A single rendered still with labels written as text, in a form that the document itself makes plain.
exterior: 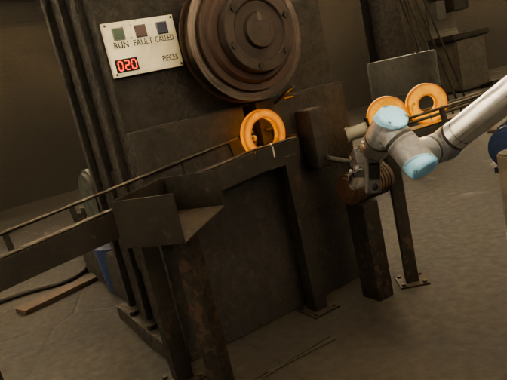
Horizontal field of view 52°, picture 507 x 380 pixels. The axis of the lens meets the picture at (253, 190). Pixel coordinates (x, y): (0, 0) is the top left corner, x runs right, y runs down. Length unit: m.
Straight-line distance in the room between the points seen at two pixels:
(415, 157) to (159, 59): 0.95
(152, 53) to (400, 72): 2.92
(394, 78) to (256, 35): 2.78
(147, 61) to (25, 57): 6.06
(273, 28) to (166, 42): 0.38
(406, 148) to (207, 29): 0.78
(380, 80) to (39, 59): 4.95
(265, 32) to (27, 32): 6.31
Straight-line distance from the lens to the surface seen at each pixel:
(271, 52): 1.90
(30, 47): 7.95
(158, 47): 1.93
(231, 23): 1.82
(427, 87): 2.16
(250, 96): 1.92
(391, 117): 1.54
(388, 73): 4.54
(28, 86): 7.87
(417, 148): 1.52
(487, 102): 1.52
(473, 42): 9.85
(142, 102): 1.90
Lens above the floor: 0.95
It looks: 12 degrees down
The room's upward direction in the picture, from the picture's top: 13 degrees counter-clockwise
